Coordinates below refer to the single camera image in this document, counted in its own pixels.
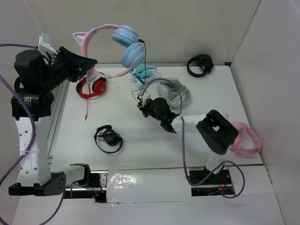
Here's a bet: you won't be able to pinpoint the black headphones far corner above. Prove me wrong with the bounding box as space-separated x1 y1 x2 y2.
186 54 214 78

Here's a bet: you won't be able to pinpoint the small black on-ear headphones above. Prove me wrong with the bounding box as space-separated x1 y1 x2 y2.
93 125 123 155

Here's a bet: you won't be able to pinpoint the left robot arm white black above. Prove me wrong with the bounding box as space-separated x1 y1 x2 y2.
8 47 97 196

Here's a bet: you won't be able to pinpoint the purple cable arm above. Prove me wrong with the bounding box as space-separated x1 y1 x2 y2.
142 78 246 199
0 43 66 225

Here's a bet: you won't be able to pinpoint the grey white headphones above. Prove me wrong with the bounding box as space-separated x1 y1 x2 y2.
149 78 191 110

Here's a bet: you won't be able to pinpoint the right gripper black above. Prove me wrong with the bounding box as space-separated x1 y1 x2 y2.
137 98 164 122

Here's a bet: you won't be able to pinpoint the teal white headphones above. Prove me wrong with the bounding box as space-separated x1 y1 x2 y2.
130 66 161 88

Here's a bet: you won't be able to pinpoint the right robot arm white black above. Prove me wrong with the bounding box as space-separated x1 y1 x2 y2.
137 96 238 187

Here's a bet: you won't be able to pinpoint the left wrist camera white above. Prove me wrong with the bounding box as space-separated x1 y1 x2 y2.
38 33 57 56

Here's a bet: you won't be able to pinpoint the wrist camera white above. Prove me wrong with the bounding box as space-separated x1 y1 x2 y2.
137 90 151 100
38 33 57 56

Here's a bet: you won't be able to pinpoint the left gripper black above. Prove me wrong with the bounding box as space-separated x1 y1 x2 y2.
40 45 97 90

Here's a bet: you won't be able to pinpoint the white taped cover plate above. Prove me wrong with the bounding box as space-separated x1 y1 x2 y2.
106 168 192 203

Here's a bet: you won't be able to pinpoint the red black headphones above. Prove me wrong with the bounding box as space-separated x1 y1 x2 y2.
76 77 107 120

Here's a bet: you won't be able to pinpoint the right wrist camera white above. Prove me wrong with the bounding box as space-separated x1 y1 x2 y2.
137 90 151 100

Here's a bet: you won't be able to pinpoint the blue pink cat-ear headphones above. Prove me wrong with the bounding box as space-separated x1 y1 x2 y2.
73 24 146 94

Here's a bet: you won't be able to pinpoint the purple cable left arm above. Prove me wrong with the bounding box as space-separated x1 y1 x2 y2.
0 43 66 225

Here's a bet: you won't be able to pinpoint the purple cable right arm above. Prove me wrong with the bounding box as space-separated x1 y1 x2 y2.
142 78 246 199

